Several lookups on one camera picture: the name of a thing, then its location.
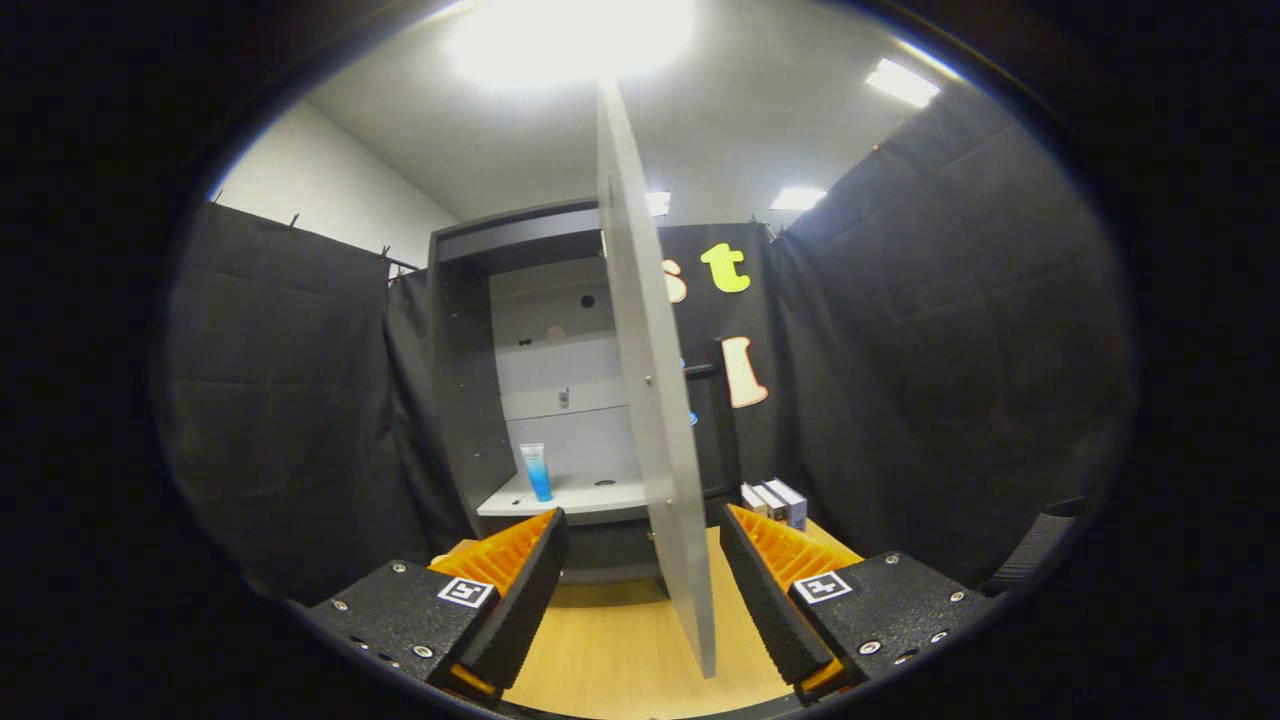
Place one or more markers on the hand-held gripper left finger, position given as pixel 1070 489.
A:
pixel 520 610

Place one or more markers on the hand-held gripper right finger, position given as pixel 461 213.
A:
pixel 770 610

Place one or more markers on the white and blue tube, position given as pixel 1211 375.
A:
pixel 538 475

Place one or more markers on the white and orange book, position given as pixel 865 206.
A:
pixel 770 502

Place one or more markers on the maroon book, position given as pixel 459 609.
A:
pixel 750 500

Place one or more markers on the dark grey cabinet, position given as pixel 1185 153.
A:
pixel 465 400

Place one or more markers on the black ribbed object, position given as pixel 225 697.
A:
pixel 1040 545

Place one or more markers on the black backdrop cloth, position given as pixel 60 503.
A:
pixel 950 350

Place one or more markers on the small ceiling light panel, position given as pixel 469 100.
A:
pixel 658 204
pixel 798 198

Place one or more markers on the double strip ceiling light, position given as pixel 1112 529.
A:
pixel 902 83

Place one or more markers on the large ceiling light panel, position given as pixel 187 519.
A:
pixel 570 40

